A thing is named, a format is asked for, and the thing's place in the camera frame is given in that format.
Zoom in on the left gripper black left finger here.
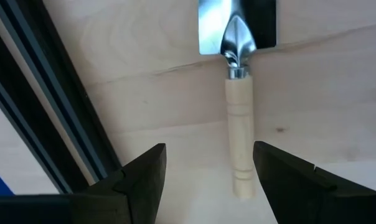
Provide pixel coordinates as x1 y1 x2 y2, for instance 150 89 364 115
72 142 167 224

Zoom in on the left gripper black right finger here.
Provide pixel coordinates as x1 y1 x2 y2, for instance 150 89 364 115
253 141 376 224

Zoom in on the square-blade trowel wooden handle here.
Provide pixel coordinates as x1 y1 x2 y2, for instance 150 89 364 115
197 0 278 199

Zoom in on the black aluminium table frame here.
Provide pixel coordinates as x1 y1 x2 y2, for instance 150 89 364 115
0 0 123 195

